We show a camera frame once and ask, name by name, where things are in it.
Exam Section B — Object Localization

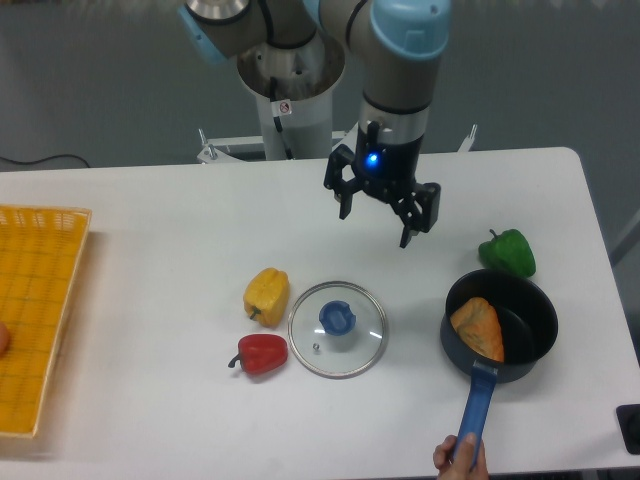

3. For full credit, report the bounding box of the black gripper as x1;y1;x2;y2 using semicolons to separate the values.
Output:
323;122;441;248

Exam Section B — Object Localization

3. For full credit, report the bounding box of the dark pot with blue handle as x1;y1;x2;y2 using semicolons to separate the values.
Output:
440;269;558;440

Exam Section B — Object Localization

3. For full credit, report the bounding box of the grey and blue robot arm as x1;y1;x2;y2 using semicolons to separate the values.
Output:
179;1;451;245

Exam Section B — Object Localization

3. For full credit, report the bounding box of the glass pot lid blue knob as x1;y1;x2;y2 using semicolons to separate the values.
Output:
287;280;389;379

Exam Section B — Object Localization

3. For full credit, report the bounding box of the orange bread in pot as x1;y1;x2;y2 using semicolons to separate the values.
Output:
450;297;505;362

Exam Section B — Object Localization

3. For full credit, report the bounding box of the person's hand holding handle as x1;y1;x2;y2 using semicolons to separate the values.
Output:
432;433;490;480

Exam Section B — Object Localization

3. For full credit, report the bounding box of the green bell pepper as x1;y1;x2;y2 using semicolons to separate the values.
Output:
478;229;537;278

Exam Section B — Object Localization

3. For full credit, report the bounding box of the yellow bell pepper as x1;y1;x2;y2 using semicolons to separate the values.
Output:
243;267;290;328

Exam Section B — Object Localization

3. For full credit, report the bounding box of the red bell pepper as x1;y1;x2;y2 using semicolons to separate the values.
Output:
228;334;288;376

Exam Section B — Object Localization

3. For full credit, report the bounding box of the black device at table edge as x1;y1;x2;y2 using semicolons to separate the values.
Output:
616;404;640;455

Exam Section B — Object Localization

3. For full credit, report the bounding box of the yellow woven basket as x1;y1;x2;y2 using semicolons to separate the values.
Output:
1;204;92;438

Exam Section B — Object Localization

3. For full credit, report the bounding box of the black cable on pedestal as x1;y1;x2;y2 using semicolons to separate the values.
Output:
268;75;293;160

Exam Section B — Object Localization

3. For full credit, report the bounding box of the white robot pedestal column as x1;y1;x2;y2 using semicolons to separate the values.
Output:
236;32;345;160

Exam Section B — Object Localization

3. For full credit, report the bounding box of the white metal base frame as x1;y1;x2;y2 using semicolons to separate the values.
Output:
196;124;478;165

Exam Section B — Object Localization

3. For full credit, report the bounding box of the black cable on floor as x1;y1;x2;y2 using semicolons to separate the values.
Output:
0;153;92;169

